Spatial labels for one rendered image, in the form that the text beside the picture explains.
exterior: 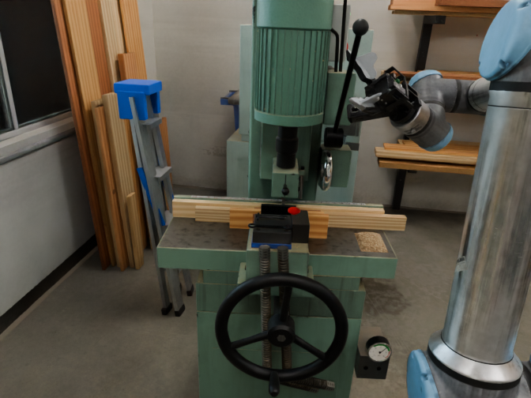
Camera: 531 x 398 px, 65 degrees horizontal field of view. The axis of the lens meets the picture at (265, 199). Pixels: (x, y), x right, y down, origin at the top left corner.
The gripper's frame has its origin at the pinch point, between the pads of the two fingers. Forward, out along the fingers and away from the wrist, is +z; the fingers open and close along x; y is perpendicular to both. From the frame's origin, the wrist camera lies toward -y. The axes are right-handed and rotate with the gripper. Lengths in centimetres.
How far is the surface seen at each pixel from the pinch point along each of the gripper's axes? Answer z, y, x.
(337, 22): -9.3, -8.8, -33.9
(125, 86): 20, -100, -54
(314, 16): 12.0, 2.1, -7.1
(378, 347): -37, -23, 52
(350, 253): -22.1, -18.6, 32.1
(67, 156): 18, -183, -59
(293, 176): -6.6, -23.3, 14.1
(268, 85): 11.4, -13.4, 1.5
